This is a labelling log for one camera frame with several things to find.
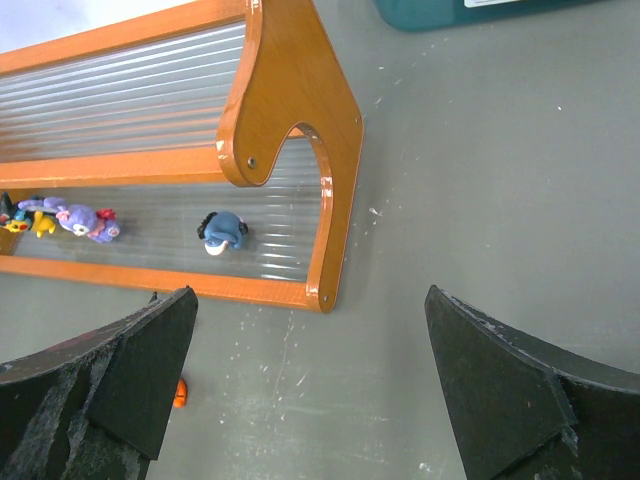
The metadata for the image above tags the black and yellow toy figure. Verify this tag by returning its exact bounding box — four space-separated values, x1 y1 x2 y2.
1 192 57 238

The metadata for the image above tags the orange wooden shelf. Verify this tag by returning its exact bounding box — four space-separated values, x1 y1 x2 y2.
1 1 364 313

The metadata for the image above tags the purple bunny toy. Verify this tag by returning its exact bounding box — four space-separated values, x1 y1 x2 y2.
18 197 121 244

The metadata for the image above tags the blue donkey toy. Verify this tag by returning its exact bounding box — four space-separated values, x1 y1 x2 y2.
196 211 249 256

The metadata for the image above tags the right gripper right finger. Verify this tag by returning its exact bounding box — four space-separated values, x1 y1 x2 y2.
424 286 639 479

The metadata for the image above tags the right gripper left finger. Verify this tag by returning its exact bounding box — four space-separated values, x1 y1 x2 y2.
1 287 198 479

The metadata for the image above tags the teal plastic bin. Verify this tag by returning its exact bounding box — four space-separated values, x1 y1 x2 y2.
373 0 590 32

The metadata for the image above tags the orange striped tiger toy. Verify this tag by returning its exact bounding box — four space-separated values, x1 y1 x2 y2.
173 378 188 408

